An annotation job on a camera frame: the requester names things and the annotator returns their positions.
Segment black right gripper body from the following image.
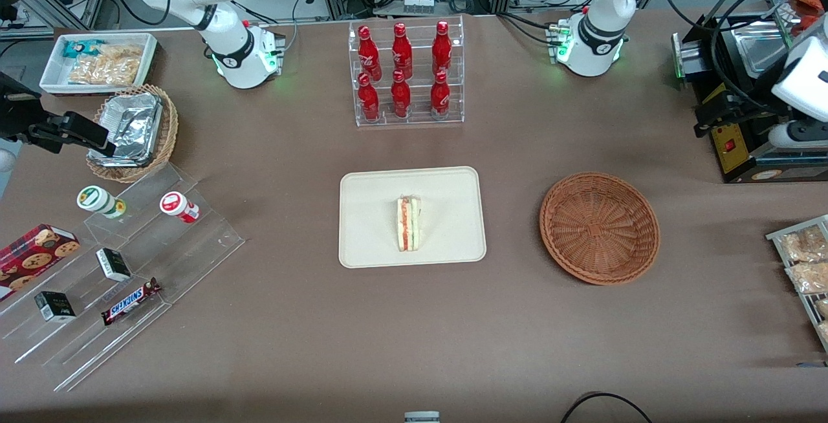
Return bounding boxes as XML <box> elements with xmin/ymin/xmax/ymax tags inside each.
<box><xmin>0</xmin><ymin>74</ymin><xmax>43</xmax><ymax>141</ymax></box>

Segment triangle sandwich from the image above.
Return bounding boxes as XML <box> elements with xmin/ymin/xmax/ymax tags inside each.
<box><xmin>396</xmin><ymin>195</ymin><xmax>422</xmax><ymax>252</ymax></box>

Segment aluminium foil tray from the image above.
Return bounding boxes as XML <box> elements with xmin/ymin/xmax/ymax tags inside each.
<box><xmin>89</xmin><ymin>92</ymin><xmax>163</xmax><ymax>167</ymax></box>

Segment small light wicker basket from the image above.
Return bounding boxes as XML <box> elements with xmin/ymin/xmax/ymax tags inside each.
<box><xmin>85</xmin><ymin>84</ymin><xmax>179</xmax><ymax>184</ymax></box>

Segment tray of packaged snacks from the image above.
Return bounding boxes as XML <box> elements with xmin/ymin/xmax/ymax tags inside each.
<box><xmin>766</xmin><ymin>215</ymin><xmax>828</xmax><ymax>353</ymax></box>

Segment large round brown wicker basket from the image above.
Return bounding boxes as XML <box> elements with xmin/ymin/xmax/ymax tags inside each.
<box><xmin>539</xmin><ymin>172</ymin><xmax>660</xmax><ymax>285</ymax></box>

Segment cream rectangular tray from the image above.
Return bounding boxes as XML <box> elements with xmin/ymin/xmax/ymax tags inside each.
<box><xmin>339</xmin><ymin>166</ymin><xmax>487</xmax><ymax>269</ymax></box>

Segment black glass food warmer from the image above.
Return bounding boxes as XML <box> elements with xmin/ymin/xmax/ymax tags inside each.
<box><xmin>673</xmin><ymin>0</ymin><xmax>828</xmax><ymax>184</ymax></box>

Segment white plastic bin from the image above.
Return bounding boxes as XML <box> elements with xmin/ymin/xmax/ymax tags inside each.
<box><xmin>39</xmin><ymin>33</ymin><xmax>159</xmax><ymax>97</ymax></box>

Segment steel warmer pan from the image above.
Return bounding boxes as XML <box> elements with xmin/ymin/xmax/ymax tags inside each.
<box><xmin>731</xmin><ymin>20</ymin><xmax>795</xmax><ymax>78</ymax></box>

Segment green lid jar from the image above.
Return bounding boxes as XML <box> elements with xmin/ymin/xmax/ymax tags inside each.
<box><xmin>76</xmin><ymin>185</ymin><xmax>127</xmax><ymax>220</ymax></box>

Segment clear bag of chips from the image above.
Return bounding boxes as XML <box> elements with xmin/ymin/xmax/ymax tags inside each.
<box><xmin>68</xmin><ymin>44</ymin><xmax>144</xmax><ymax>87</ymax></box>

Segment teal snack packet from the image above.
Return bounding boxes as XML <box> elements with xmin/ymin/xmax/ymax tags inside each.
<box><xmin>62</xmin><ymin>39</ymin><xmax>105</xmax><ymax>59</ymax></box>

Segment red cookie box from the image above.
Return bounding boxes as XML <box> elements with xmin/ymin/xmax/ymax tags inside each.
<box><xmin>0</xmin><ymin>223</ymin><xmax>81</xmax><ymax>301</ymax></box>

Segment red lid jar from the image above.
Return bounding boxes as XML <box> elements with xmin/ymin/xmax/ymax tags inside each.
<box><xmin>159</xmin><ymin>191</ymin><xmax>201</xmax><ymax>224</ymax></box>

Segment small black box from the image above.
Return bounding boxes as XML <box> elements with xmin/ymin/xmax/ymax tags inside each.
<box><xmin>34</xmin><ymin>290</ymin><xmax>77</xmax><ymax>323</ymax></box>
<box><xmin>95</xmin><ymin>247</ymin><xmax>133</xmax><ymax>283</ymax></box>

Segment clear acrylic stepped display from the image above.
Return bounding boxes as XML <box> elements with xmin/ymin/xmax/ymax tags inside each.
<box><xmin>0</xmin><ymin>163</ymin><xmax>246</xmax><ymax>392</ymax></box>

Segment snickers chocolate bar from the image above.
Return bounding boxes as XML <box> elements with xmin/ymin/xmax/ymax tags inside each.
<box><xmin>101</xmin><ymin>277</ymin><xmax>162</xmax><ymax>327</ymax></box>

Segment red cola bottle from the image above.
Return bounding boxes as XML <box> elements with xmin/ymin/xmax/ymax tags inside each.
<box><xmin>392</xmin><ymin>23</ymin><xmax>413</xmax><ymax>80</ymax></box>
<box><xmin>432</xmin><ymin>21</ymin><xmax>453</xmax><ymax>76</ymax></box>
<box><xmin>358</xmin><ymin>26</ymin><xmax>382</xmax><ymax>81</ymax></box>
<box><xmin>391</xmin><ymin>70</ymin><xmax>412</xmax><ymax>118</ymax></box>
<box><xmin>357</xmin><ymin>72</ymin><xmax>381</xmax><ymax>121</ymax></box>
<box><xmin>430</xmin><ymin>71</ymin><xmax>452</xmax><ymax>120</ymax></box>

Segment clear acrylic bottle rack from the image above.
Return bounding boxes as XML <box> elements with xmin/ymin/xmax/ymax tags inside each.
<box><xmin>348</xmin><ymin>16</ymin><xmax>465</xmax><ymax>127</ymax></box>

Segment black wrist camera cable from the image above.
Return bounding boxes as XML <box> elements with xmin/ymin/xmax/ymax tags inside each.
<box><xmin>661</xmin><ymin>0</ymin><xmax>809</xmax><ymax>114</ymax></box>

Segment black cable loop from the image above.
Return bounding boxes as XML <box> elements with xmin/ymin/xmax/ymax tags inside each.
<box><xmin>560</xmin><ymin>391</ymin><xmax>655</xmax><ymax>423</ymax></box>

